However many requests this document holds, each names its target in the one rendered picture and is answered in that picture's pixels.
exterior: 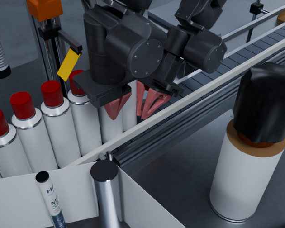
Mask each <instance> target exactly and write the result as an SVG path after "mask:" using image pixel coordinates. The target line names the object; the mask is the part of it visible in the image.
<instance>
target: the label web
mask: <svg viewBox="0 0 285 228"><path fill-rule="evenodd" d="M95 163H96V162H92V163H87V164H82V165H77V166H71V167H66V168H62V169H57V170H52V171H47V172H48V173H49V179H48V181H46V182H44V183H38V182H37V181H36V179H35V177H36V175H37V174H38V173H34V174H28V175H22V176H13V177H7V178H1V179H0V228H45V227H50V226H54V228H67V225H66V224H67V223H71V222H75V221H79V220H84V219H89V218H93V217H97V216H98V211H97V207H96V201H95V195H94V190H93V185H92V180H91V175H90V170H91V167H92V166H93V165H94V164H95ZM117 167H118V166H117ZM118 171H119V186H120V197H121V208H122V218H123V220H124V221H125V222H126V223H127V224H128V225H129V227H130V228H186V227H185V226H183V225H182V224H181V223H180V222H179V221H178V220H177V219H176V218H175V217H173V216H172V215H171V214H170V213H169V212H168V211H167V210H166V209H165V208H163V207H162V206H161V205H160V204H159V203H158V202H157V201H156V200H155V199H153V198H152V197H151V196H150V195H149V194H148V193H147V192H146V191H145V190H144V189H143V188H142V187H140V186H139V185H138V184H137V183H136V182H135V181H134V180H133V179H132V178H130V177H129V176H128V175H127V174H126V173H125V172H124V171H123V170H122V169H120V168H119V167H118Z"/></svg>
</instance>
